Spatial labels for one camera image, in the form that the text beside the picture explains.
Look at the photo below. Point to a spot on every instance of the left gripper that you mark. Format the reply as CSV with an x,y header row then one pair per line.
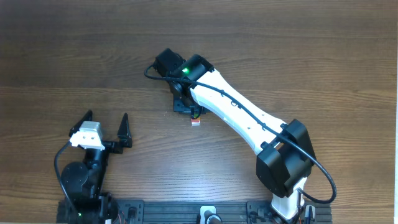
x,y
114,147

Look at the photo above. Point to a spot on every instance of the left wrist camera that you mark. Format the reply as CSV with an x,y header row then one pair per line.
x,y
88,136

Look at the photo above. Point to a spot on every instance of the orange cube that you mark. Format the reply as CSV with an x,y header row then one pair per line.
x,y
196,117

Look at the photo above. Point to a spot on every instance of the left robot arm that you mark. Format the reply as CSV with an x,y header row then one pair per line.
x,y
84,180

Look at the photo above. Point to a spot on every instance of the mounting rail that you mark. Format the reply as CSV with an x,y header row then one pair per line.
x,y
186,213

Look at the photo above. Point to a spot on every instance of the white cube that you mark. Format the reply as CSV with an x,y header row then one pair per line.
x,y
195,124

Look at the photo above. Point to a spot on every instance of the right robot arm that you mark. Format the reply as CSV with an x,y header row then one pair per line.
x,y
236,105

